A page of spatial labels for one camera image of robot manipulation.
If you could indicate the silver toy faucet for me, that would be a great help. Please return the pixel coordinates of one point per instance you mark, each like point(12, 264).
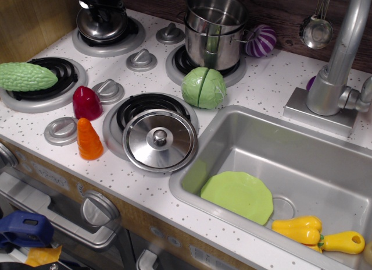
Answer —
point(330, 104)

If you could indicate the green toy bitter gourd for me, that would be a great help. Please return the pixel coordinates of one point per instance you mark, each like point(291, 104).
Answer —
point(25, 77)

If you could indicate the purple striped toy onion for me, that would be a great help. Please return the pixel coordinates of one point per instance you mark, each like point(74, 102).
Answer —
point(260, 41)

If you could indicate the silver knob back top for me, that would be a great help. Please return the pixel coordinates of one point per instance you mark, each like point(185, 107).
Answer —
point(170, 35)

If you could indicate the large steel pot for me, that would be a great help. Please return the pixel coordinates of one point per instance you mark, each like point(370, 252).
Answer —
point(209, 46)

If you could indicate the red toy pepper piece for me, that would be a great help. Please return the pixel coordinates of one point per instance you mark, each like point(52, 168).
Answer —
point(86, 104)

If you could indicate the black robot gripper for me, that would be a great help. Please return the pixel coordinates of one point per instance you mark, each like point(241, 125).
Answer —
point(107, 6)

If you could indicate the green plastic plate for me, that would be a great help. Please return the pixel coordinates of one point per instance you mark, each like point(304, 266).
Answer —
point(240, 193)

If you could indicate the back right stove burner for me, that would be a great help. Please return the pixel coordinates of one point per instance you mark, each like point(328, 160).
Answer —
point(178, 65)

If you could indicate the front left stove burner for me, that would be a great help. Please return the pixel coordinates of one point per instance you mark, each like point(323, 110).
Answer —
point(70, 76)

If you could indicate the blue clamp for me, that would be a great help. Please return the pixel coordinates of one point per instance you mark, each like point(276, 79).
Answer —
point(26, 229)

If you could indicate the yellow tape piece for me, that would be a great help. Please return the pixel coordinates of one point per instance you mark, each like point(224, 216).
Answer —
point(38, 256)

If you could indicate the small steel inner pot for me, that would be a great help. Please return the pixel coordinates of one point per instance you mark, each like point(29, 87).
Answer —
point(215, 16)

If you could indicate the stove burner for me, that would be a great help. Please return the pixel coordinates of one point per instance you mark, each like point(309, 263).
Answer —
point(127, 45)
point(70, 76)
point(119, 116)
point(178, 65)

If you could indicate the small steel pot lid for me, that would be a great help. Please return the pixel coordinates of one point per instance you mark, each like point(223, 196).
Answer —
point(101, 31)

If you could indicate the yellow toy handle piece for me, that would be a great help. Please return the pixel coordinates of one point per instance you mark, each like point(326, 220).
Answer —
point(349, 242)

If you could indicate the silver oven door handle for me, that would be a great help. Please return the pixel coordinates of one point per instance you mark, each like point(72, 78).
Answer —
point(27, 198)

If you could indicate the silver sink basin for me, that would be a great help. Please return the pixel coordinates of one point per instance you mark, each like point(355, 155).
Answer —
point(310, 172)

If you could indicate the silver knob under lid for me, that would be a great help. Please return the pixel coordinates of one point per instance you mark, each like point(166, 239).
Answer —
point(109, 92)

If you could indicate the large steel pot lid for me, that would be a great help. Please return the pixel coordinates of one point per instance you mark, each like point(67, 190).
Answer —
point(160, 140)

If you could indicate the hanging steel measuring spoon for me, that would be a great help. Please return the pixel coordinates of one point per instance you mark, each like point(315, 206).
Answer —
point(316, 31)

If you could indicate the orange toy carrot piece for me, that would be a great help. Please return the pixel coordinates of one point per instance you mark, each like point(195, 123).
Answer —
point(89, 144)

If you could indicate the silver knob centre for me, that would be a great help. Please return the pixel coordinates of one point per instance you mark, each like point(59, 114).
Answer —
point(141, 61)

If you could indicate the yellow toy bell pepper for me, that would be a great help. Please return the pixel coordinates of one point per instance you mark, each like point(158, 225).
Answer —
point(305, 230)

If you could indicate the silver oven dial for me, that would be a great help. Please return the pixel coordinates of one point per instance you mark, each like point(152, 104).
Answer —
point(98, 210)

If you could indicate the back left stove burner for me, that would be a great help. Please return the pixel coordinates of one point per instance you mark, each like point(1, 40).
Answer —
point(127, 45)

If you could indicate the purple toy behind faucet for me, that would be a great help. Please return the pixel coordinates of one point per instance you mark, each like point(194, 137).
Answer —
point(310, 83)

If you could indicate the green toy cabbage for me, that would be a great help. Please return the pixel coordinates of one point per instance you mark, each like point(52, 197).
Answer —
point(203, 88)

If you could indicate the silver knob front left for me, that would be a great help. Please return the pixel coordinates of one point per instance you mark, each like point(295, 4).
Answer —
point(62, 131)

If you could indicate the front right stove burner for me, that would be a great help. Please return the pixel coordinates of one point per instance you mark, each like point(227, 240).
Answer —
point(119, 116)

